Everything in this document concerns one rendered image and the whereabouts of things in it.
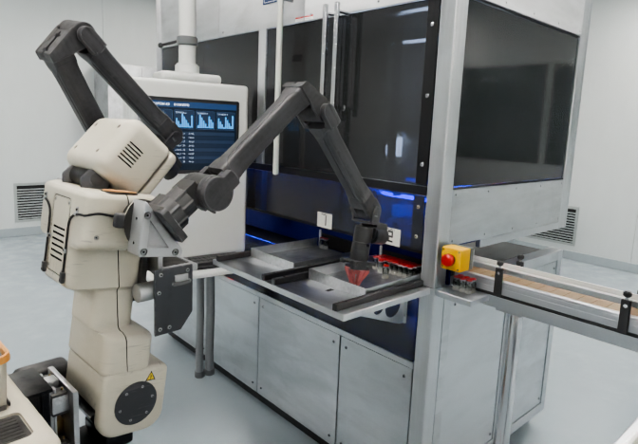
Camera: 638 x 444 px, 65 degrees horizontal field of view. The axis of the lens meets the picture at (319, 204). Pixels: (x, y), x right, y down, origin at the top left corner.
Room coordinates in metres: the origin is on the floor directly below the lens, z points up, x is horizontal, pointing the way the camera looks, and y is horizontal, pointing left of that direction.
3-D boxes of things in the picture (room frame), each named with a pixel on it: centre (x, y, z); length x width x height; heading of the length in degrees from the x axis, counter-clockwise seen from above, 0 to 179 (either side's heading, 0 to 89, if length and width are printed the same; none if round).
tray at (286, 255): (1.92, 0.04, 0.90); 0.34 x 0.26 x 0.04; 132
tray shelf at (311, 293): (1.74, -0.02, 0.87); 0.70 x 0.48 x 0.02; 42
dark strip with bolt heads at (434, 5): (1.65, -0.33, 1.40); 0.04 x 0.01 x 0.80; 42
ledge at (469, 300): (1.58, -0.48, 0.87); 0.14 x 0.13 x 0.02; 132
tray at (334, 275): (1.66, -0.19, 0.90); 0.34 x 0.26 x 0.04; 132
